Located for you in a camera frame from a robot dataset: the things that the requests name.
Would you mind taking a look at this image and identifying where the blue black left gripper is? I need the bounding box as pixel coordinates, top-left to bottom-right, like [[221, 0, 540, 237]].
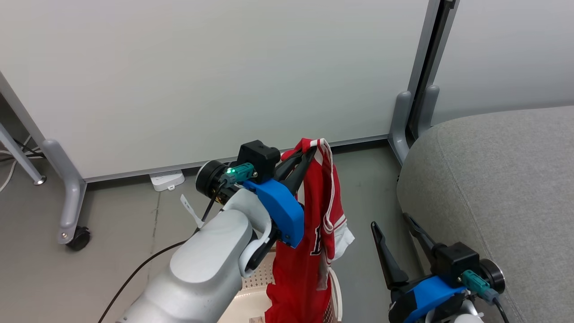
[[244, 149, 317, 249]]

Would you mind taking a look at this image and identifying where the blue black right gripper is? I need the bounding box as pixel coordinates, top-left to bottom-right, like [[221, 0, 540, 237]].
[[371, 212, 468, 323]]

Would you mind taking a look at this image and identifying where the red white sports jersey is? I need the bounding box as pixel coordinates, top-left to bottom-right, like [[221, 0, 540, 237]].
[[265, 138, 356, 323]]

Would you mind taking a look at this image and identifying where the cream perforated laundry basket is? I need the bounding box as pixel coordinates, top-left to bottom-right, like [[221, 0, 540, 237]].
[[217, 251, 344, 323]]

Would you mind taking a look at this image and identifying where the white zip tie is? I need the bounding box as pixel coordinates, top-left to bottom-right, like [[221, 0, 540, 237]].
[[180, 194, 205, 229]]

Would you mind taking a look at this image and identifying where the grey fabric sofa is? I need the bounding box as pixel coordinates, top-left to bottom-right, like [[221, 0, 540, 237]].
[[396, 105, 574, 323]]

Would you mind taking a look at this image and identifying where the white power strip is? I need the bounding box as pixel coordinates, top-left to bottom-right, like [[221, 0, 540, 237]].
[[149, 170, 186, 192]]

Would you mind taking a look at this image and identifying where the wide white partition panel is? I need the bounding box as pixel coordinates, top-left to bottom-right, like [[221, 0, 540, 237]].
[[0, 0, 432, 183]]

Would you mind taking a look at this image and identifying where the narrow white partition panel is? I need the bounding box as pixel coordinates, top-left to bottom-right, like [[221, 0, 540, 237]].
[[431, 0, 574, 125]]

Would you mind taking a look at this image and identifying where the black caster wheel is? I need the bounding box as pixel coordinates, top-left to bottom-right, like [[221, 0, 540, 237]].
[[66, 226, 91, 251]]

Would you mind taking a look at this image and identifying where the grey partition foot with caster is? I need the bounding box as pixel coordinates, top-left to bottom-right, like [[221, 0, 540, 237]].
[[41, 139, 88, 245]]

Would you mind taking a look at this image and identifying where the slanted grey metal leg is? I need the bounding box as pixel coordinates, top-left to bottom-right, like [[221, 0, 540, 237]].
[[0, 122, 47, 186]]

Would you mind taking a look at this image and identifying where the teal left cable connector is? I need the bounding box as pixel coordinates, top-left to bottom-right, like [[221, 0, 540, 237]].
[[219, 162, 257, 188]]

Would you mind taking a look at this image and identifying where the teal cable connector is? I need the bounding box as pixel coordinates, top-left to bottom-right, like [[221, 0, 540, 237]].
[[219, 162, 257, 188], [461, 269, 500, 306]]

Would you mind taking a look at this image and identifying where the teal right cable connector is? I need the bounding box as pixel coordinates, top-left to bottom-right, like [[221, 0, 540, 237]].
[[461, 269, 500, 306]]

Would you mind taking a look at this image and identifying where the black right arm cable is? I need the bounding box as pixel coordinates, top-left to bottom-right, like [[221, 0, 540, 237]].
[[492, 298, 510, 323]]

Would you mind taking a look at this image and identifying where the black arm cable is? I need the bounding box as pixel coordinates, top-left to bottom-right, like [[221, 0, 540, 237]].
[[492, 298, 510, 323], [98, 179, 227, 323]]

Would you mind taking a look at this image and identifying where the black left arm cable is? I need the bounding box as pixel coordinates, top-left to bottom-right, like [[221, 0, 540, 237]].
[[98, 179, 227, 323]]

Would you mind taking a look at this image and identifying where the grey black partition post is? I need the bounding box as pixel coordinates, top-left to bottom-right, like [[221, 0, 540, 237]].
[[405, 0, 459, 140]]

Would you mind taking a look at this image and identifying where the cable bundle by metal leg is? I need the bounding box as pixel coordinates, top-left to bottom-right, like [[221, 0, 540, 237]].
[[0, 137, 46, 193]]

